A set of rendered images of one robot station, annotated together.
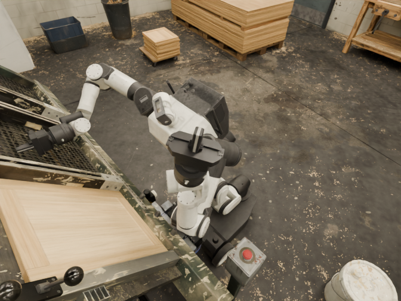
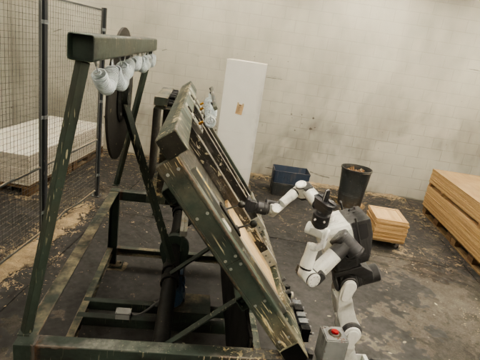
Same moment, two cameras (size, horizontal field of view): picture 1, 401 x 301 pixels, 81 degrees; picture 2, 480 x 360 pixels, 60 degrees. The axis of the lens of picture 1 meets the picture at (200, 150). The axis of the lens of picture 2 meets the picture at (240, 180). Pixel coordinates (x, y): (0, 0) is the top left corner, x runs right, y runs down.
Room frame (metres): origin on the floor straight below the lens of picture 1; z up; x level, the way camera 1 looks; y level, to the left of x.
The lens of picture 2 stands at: (-1.47, -0.77, 2.23)
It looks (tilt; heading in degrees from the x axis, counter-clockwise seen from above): 17 degrees down; 36
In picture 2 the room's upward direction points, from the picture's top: 9 degrees clockwise
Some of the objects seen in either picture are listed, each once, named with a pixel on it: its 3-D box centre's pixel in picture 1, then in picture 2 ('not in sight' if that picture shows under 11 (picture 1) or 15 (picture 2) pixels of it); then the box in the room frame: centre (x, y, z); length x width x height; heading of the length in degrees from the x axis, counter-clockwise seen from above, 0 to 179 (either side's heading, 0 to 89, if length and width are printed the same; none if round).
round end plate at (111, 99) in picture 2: not in sight; (124, 95); (0.17, 1.37, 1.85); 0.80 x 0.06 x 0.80; 43
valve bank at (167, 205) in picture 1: (173, 220); (295, 318); (0.62, 0.15, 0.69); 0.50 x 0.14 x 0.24; 43
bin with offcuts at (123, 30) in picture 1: (119, 18); (352, 186); (5.02, 1.59, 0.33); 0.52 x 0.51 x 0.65; 34
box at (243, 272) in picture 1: (244, 262); (331, 347); (0.35, -0.20, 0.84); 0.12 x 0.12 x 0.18; 43
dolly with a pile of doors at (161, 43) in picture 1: (158, 46); (381, 225); (4.05, 0.72, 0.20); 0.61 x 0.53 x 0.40; 34
